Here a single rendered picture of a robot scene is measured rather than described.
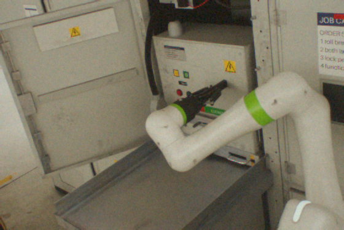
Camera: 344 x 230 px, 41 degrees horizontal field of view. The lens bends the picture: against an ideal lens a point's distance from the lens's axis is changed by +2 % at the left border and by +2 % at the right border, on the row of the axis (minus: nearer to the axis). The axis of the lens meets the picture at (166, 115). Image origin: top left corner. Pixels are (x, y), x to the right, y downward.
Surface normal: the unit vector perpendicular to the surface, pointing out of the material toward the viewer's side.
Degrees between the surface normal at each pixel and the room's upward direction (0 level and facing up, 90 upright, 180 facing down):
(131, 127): 90
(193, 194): 0
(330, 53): 90
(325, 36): 90
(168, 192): 0
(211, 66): 90
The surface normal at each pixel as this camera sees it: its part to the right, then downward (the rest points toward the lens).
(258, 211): 0.71, 0.19
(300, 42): -0.68, 0.43
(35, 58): 0.34, 0.36
